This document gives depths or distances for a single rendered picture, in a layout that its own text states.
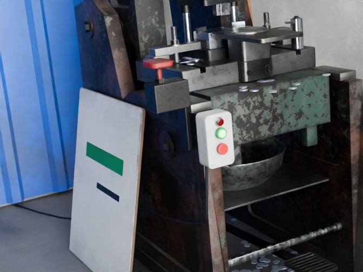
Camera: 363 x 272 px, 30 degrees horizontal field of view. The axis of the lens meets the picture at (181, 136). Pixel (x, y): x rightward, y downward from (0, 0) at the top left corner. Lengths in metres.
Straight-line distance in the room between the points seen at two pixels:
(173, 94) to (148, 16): 0.48
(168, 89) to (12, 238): 1.26
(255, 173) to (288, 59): 0.34
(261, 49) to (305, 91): 0.17
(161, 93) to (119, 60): 0.49
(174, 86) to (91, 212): 0.78
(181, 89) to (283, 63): 0.41
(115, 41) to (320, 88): 0.65
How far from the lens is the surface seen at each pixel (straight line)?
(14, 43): 2.95
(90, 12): 2.24
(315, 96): 1.95
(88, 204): 2.34
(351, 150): 1.99
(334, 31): 3.80
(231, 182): 1.98
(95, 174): 2.27
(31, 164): 3.05
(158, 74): 1.67
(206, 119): 1.62
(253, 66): 1.88
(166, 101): 1.67
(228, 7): 2.00
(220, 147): 1.64
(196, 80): 1.83
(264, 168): 1.99
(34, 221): 2.86
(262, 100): 1.84
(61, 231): 2.71
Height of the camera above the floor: 1.02
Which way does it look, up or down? 15 degrees down
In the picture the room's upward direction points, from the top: 5 degrees counter-clockwise
